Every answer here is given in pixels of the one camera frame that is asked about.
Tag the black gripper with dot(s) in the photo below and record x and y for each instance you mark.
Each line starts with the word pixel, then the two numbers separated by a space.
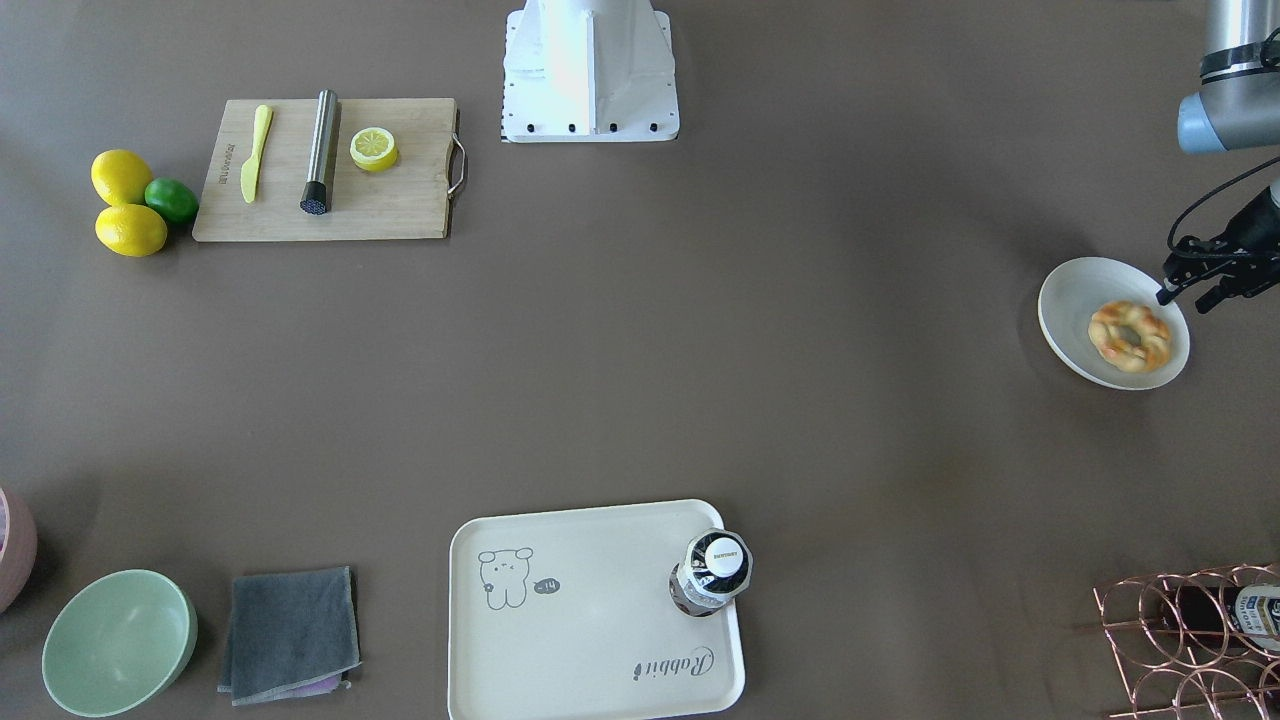
pixel 1262 227

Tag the braided glazed donut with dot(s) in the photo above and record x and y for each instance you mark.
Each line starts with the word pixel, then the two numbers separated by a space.
pixel 1130 337

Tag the white round plate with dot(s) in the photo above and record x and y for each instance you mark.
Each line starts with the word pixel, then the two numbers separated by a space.
pixel 1075 290

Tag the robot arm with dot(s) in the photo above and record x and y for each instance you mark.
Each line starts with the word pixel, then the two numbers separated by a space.
pixel 1236 107

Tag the tea bottle on tray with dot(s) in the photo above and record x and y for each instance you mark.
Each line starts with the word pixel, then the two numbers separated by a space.
pixel 716 566

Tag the cream rabbit tray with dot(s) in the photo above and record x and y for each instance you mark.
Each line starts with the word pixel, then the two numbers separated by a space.
pixel 568 615

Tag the dark tea bottle in rack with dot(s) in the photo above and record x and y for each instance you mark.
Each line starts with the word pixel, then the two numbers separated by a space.
pixel 1228 616

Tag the half lemon slice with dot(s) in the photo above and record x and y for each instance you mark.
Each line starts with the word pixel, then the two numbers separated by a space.
pixel 373 149

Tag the steel cylinder muddler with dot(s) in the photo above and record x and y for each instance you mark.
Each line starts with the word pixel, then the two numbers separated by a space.
pixel 316 193

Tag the yellow plastic knife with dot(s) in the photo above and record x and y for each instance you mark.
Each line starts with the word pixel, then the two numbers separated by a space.
pixel 250 171

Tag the grey folded cloth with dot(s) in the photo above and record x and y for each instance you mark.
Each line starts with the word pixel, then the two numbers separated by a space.
pixel 290 635

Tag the green lime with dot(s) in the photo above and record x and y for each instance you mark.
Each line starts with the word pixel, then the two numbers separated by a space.
pixel 176 203

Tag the yellow lemon lower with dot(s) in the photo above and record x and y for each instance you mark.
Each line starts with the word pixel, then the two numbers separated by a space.
pixel 131 230

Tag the yellow lemon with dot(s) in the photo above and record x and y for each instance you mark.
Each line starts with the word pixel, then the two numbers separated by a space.
pixel 120 177
pixel 131 230

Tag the yellow lemon upper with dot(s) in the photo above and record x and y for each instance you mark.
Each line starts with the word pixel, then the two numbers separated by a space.
pixel 120 177

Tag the green bowl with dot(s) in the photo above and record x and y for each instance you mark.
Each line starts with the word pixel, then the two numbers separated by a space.
pixel 119 642

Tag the pink bowl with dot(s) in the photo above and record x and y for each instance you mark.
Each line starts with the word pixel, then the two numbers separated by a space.
pixel 20 542

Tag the copper wire bottle rack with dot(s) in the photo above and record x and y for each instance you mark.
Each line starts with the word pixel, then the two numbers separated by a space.
pixel 1165 678

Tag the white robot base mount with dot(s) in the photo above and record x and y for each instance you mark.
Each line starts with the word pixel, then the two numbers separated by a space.
pixel 589 71

